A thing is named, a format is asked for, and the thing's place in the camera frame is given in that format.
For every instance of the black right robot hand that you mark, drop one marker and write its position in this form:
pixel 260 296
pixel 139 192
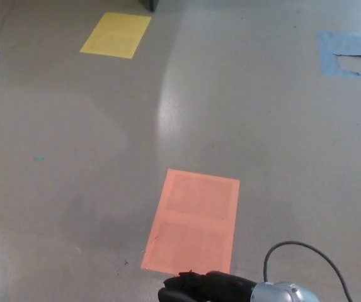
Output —
pixel 218 286

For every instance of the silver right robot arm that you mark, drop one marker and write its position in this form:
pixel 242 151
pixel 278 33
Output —
pixel 281 292

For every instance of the orange paper sheet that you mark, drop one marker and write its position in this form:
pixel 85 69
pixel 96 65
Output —
pixel 196 217

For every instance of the torn blue paper sheet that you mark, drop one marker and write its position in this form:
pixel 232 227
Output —
pixel 328 56

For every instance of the yellow paper sheet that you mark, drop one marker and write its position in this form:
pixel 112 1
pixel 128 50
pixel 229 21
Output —
pixel 115 34

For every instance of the black furniture base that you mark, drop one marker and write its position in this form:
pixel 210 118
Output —
pixel 150 4

